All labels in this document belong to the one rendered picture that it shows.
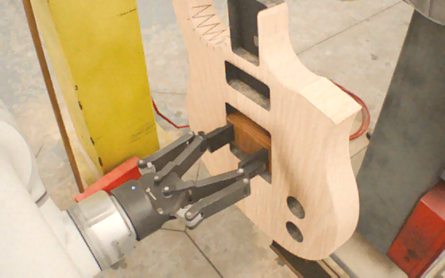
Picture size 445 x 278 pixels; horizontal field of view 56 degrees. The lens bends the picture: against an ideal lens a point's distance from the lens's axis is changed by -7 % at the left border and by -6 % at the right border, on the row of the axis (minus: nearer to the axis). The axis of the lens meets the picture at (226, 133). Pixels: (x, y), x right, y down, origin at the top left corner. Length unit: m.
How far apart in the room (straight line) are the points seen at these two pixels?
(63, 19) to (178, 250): 0.90
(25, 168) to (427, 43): 0.76
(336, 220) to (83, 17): 1.02
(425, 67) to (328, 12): 1.90
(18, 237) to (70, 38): 1.11
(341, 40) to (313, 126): 2.10
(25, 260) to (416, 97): 0.87
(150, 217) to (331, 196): 0.22
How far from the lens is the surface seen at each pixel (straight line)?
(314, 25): 2.69
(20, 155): 0.47
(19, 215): 0.34
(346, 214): 0.58
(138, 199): 0.55
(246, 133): 0.63
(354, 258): 1.38
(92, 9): 1.38
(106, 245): 0.54
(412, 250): 1.29
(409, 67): 1.00
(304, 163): 0.56
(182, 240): 1.70
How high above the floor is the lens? 1.49
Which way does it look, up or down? 49 degrees down
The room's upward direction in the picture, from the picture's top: straight up
